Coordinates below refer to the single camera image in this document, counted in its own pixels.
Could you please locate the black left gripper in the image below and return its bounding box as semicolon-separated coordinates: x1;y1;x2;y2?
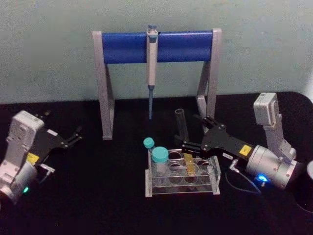
25;110;84;167

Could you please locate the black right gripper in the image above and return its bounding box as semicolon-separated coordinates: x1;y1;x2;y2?
174;114;256;164

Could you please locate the clear glass test tube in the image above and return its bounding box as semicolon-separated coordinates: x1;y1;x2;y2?
174;109;190;143

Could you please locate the yellow strip tube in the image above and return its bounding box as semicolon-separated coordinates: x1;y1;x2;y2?
183;153;198;176

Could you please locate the large teal-capped tube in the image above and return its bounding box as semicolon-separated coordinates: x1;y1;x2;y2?
151;146;170;176

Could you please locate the small teal-capped tube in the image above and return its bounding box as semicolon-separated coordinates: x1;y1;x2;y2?
143;137;157;172

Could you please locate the clear plastic tube rack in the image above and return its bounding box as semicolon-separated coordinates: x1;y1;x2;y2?
145;148;222;198

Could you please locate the grey pipette with blue tip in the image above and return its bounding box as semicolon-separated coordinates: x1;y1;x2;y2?
146;23;158;120

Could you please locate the black table cloth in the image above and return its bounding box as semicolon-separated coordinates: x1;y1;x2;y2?
0;91;313;235

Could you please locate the grey stand with blue bar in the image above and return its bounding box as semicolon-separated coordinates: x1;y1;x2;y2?
92;28;223;141

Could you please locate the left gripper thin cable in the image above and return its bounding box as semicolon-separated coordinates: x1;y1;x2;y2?
36;163;56;185

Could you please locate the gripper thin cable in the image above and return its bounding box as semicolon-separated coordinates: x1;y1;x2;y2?
224;159;262;196
36;163;56;185

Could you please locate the right gripper thin cable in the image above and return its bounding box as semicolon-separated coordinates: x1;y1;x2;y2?
224;159;262;196

